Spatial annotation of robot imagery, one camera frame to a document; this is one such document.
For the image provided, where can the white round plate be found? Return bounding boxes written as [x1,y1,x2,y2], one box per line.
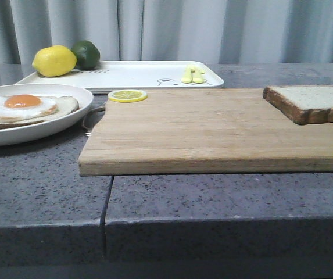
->
[0,84,94,146]

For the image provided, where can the bottom toast slice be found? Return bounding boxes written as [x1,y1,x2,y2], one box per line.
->
[0,96,79,129]

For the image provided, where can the bread slice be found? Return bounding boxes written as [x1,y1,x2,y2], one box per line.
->
[263,85,333,125]

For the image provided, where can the wooden cutting board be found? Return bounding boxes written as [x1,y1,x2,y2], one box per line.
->
[78,88,333,176]

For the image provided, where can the lemon slice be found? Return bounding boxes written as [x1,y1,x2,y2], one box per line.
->
[108,89,148,103]

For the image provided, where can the white rectangular tray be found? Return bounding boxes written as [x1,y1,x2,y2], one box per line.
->
[18,61,224,94]

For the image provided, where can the grey curtain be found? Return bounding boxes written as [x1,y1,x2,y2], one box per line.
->
[0,1,333,64]

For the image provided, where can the fried egg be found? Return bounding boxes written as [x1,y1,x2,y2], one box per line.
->
[0,94,58,123]

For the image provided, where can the front yellow lemon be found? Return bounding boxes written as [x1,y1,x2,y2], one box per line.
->
[32,45,77,77]

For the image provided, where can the metal cutting board handle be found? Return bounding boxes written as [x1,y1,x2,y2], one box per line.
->
[81,104,106,137]

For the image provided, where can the green lime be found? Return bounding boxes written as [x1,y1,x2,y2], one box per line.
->
[71,40,101,70]

